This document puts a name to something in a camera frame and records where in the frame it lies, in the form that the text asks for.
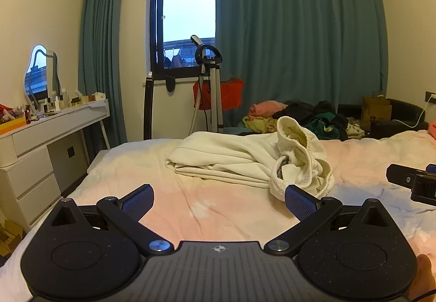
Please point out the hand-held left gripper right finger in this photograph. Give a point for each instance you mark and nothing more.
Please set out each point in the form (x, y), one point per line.
(301, 203)

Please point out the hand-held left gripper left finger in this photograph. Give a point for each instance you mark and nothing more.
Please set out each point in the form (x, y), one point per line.
(138, 201)

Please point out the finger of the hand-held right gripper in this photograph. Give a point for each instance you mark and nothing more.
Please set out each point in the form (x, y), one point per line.
(400, 174)
(432, 167)

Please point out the cream white sweatpants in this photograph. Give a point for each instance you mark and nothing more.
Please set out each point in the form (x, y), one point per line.
(231, 158)

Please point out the pink cloth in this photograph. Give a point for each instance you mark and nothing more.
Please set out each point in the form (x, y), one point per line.
(432, 129)

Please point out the black armchair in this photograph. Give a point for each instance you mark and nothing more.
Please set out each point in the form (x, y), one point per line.
(405, 111)

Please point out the brown paper bag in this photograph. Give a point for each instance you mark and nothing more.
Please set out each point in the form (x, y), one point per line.
(374, 112)

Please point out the green garment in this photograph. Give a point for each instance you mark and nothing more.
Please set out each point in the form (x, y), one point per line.
(323, 119)

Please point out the yellow garment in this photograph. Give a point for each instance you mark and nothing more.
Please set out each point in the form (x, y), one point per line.
(260, 124)

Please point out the person's bare leg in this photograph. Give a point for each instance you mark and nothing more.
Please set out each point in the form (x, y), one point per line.
(424, 278)

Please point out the black garment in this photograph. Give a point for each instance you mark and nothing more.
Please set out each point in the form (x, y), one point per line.
(306, 109)

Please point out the black floor stand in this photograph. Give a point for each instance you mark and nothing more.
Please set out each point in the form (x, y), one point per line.
(148, 107)

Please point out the pink garment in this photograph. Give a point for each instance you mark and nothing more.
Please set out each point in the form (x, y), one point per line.
(265, 109)

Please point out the white dresser with drawers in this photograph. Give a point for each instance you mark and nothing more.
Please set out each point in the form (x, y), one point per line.
(34, 169)

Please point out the row of cosmetic bottles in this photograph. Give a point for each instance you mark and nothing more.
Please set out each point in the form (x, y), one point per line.
(56, 102)

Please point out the red garment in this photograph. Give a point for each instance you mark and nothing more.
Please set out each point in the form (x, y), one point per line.
(232, 94)

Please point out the garment steamer on stand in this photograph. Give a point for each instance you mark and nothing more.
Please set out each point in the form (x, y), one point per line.
(214, 94)

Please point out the stack of wooden slats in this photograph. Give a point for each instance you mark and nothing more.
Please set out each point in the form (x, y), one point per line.
(10, 239)

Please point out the orange box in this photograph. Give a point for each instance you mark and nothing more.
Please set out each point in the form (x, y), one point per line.
(12, 126)

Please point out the narrow teal curtain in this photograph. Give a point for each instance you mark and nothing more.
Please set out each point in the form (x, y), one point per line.
(102, 49)

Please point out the wavy edged mirror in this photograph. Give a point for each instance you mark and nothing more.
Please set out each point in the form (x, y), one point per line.
(38, 73)

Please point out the wide teal curtain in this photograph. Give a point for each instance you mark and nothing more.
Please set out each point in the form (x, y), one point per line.
(306, 32)

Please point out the black framed window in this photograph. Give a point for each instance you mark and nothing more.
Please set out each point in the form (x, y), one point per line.
(187, 15)

